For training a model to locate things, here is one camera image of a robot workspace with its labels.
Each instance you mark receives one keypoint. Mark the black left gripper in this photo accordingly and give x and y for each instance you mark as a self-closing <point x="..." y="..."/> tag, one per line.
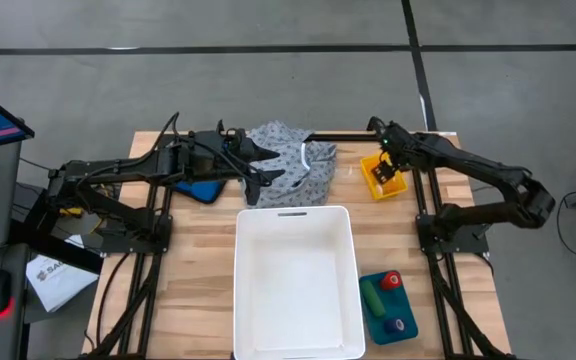
<point x="218" y="160"/>

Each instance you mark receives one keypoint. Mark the black aluminium table frame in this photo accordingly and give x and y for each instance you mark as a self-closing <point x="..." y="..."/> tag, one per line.
<point x="418" y="200"/>

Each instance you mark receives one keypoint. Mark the red bandage roll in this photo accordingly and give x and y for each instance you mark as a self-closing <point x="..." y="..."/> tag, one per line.
<point x="391" y="281"/>

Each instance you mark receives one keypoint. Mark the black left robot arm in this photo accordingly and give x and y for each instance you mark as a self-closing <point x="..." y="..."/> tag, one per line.
<point x="118" y="172"/>

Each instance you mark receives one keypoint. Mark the blue cloth garment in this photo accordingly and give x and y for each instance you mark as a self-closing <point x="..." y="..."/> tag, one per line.
<point x="200" y="190"/>

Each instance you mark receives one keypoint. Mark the green bandage roll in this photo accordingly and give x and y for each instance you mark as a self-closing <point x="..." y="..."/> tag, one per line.
<point x="373" y="299"/>

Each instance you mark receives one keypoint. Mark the white perforated plastic basket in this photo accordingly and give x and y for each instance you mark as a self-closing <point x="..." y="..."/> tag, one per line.
<point x="298" y="285"/>

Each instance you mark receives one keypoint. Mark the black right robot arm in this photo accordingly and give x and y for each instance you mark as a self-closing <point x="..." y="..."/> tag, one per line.
<point x="493" y="175"/>

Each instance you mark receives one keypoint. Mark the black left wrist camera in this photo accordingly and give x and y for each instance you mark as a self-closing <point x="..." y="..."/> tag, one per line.
<point x="202" y="160"/>

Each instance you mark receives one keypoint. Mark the small yellow plastic basket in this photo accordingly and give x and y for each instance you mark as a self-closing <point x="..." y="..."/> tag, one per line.
<point x="393" y="190"/>

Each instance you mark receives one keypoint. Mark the grey patterned hospital gown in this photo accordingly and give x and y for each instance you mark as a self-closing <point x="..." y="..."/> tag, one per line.
<point x="298" y="165"/>

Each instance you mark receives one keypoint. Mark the blue bandage roll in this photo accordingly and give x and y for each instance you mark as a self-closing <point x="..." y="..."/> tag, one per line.
<point x="394" y="326"/>

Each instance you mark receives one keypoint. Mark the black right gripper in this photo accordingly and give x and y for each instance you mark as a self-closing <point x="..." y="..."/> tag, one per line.
<point x="398" y="145"/>

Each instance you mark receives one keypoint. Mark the teal plastic tray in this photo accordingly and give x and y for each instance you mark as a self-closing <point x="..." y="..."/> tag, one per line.
<point x="398" y="305"/>

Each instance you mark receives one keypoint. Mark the white paper booklet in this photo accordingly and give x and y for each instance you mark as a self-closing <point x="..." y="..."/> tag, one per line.
<point x="58" y="282"/>

